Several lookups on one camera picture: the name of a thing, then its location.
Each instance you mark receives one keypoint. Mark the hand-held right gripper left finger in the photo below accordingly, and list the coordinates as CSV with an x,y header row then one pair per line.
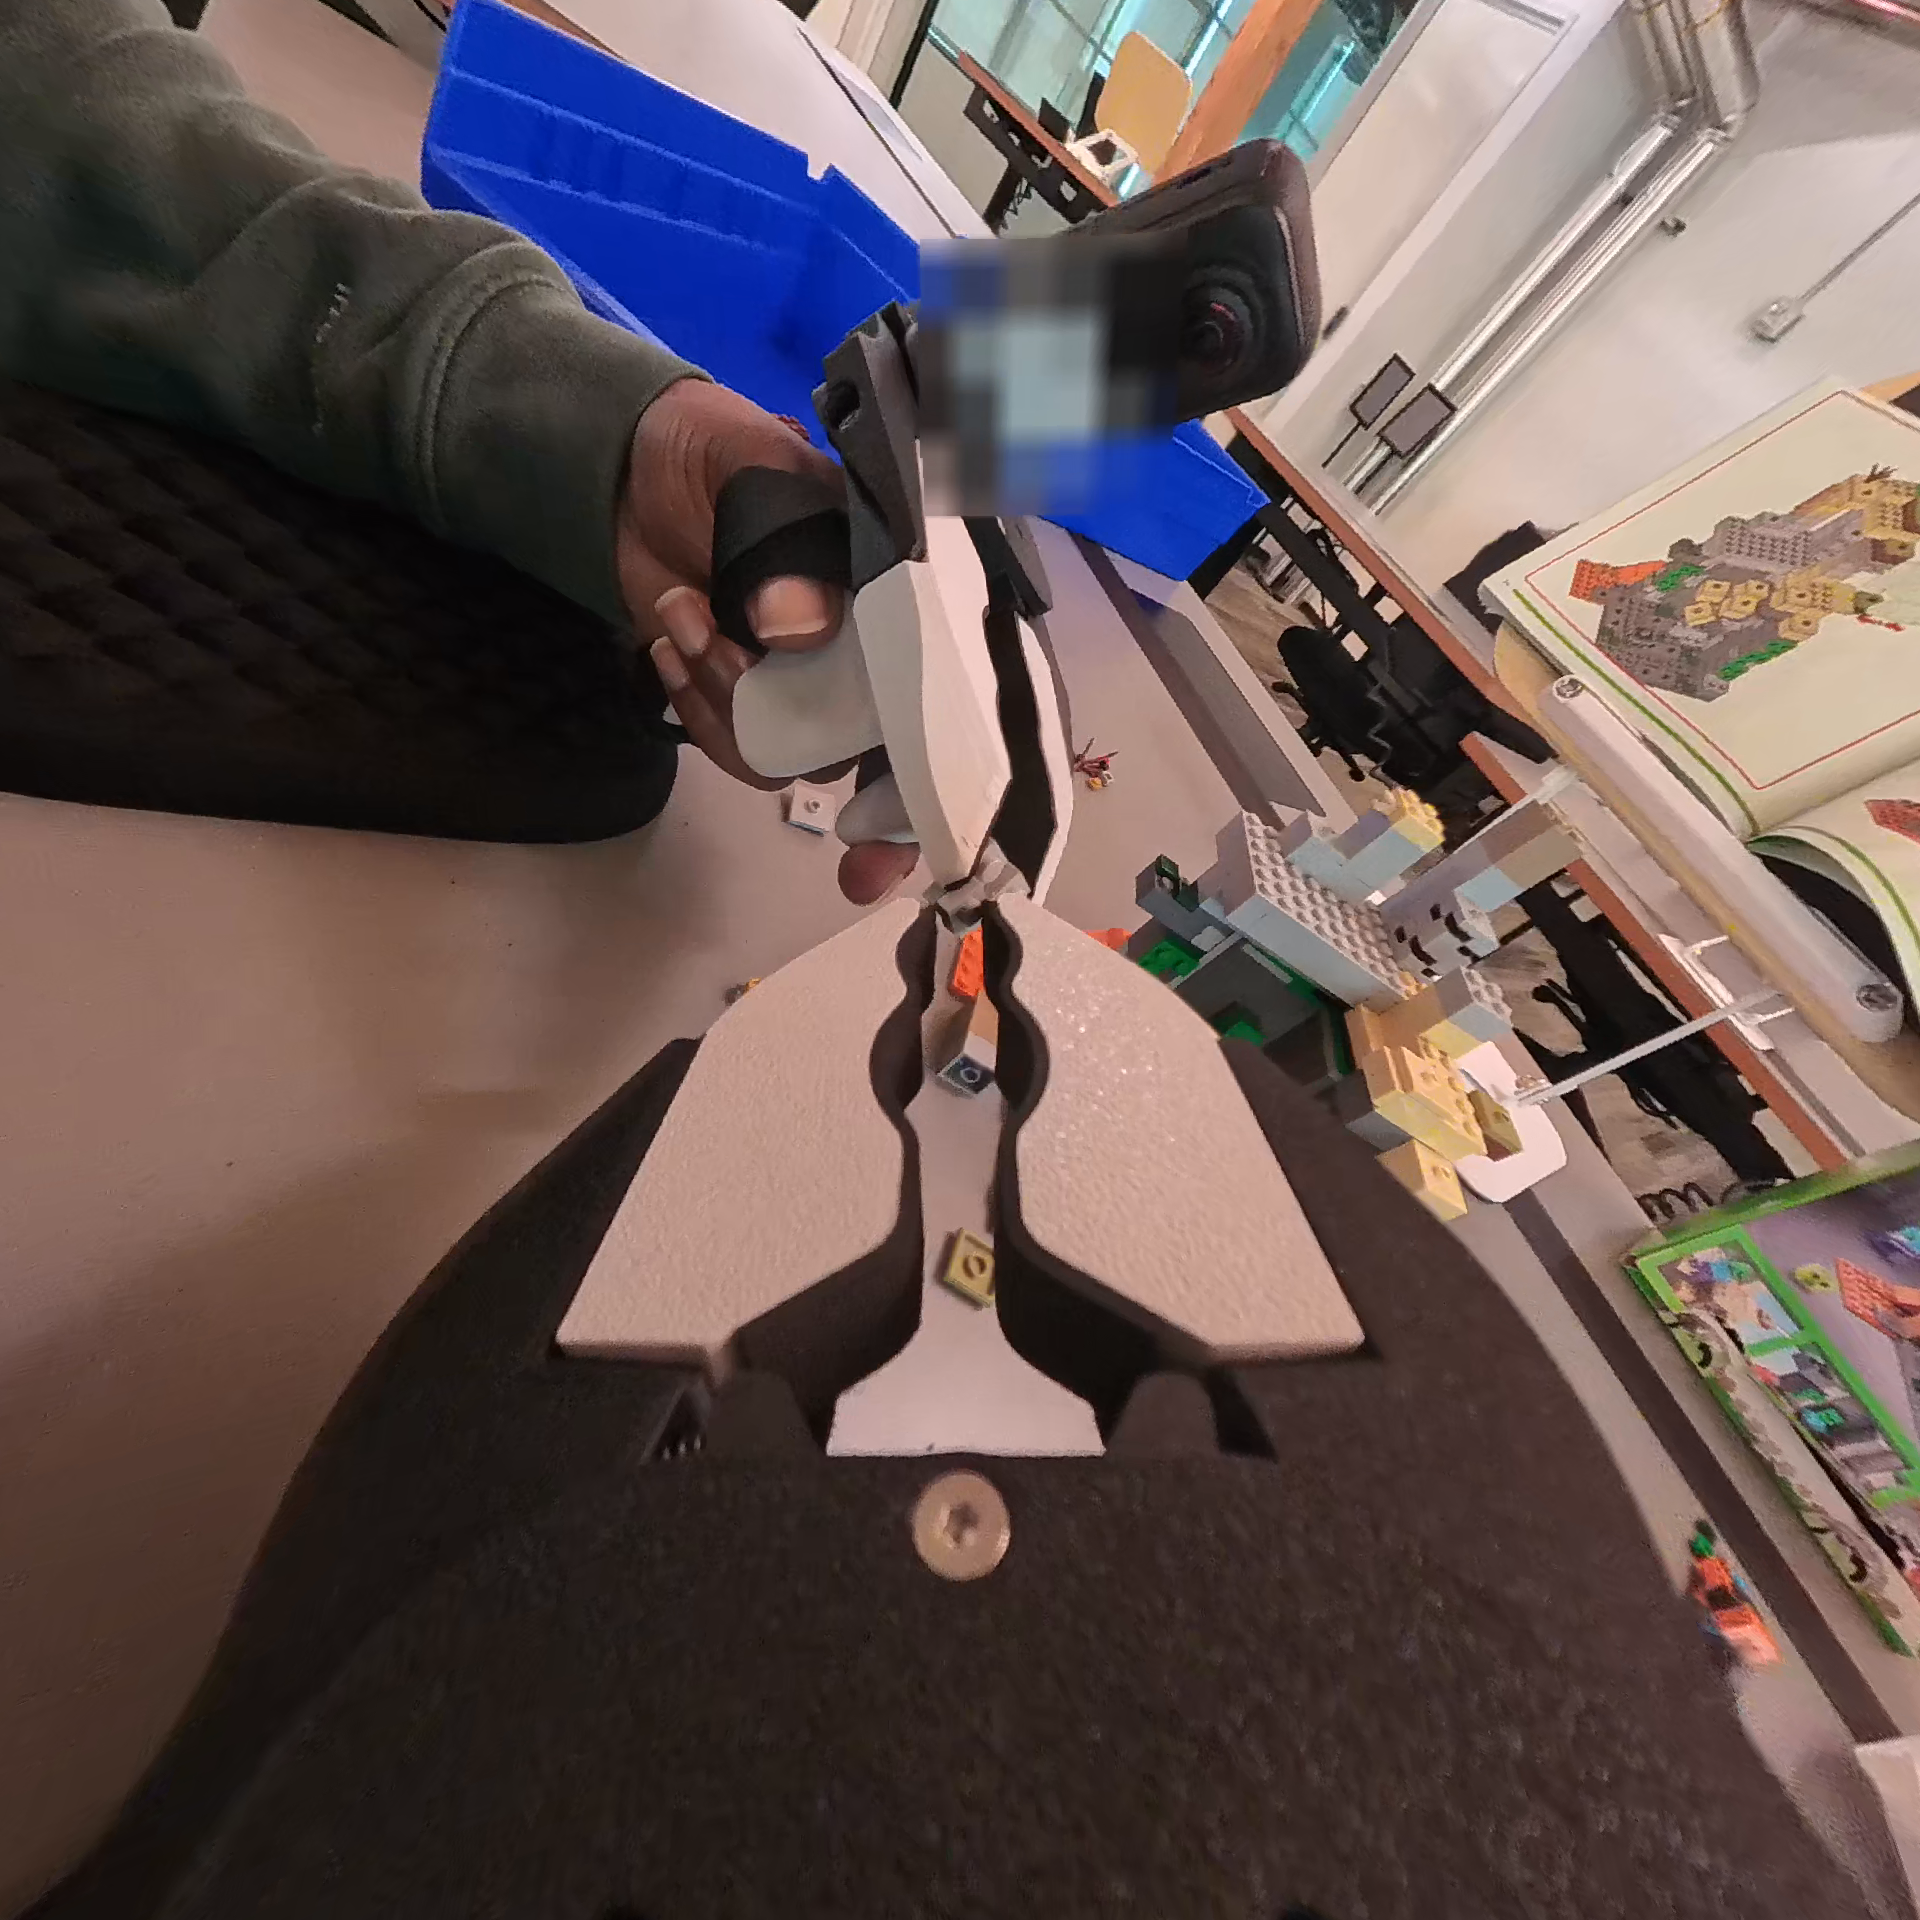
x,y
752,1197

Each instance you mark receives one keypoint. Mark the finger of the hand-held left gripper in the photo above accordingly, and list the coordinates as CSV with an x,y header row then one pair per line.
x,y
935,688
1050,777

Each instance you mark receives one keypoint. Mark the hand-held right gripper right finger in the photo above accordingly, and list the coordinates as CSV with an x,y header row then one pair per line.
x,y
1187,1197

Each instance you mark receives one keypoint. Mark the toy brick building model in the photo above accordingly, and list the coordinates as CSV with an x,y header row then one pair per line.
x,y
1303,914

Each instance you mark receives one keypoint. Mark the person's left forearm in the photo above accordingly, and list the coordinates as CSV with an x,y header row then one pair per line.
x,y
301,269

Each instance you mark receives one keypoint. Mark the grey desk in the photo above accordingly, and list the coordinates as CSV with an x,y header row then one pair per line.
x,y
374,1018

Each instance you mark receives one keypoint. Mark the person's left hand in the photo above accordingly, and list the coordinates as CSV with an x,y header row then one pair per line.
x,y
675,494

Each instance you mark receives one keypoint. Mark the wooden pillar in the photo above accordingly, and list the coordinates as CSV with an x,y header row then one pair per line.
x,y
1246,75

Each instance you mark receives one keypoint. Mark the small white square tile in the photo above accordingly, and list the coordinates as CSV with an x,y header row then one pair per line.
x,y
810,808

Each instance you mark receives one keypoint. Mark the small blue grey tile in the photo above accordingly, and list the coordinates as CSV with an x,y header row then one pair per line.
x,y
967,1077

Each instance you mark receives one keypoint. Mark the tan white toy brick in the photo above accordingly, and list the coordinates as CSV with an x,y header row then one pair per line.
x,y
969,1031

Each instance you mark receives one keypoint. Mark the black office chair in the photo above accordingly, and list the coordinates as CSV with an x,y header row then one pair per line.
x,y
1334,688

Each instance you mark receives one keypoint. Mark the white flat board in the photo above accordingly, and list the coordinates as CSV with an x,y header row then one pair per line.
x,y
1522,1154

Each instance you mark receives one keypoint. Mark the grey electrical box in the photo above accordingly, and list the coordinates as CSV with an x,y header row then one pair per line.
x,y
1780,318

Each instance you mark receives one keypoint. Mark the open instruction book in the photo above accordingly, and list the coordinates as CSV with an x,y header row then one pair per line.
x,y
1727,601

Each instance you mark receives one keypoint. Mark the printed toy box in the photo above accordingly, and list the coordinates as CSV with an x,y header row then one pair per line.
x,y
1800,1350

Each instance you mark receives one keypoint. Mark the black wrist rest pad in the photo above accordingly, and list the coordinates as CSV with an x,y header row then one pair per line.
x,y
301,673

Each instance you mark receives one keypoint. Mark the orange green toy piece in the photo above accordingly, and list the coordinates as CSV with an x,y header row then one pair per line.
x,y
1727,1597

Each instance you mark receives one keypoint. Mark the black framed wall panel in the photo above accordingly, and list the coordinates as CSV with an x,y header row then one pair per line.
x,y
1419,423
1381,394

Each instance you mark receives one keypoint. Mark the silver wall pipes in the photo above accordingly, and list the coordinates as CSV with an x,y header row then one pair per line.
x,y
1622,179

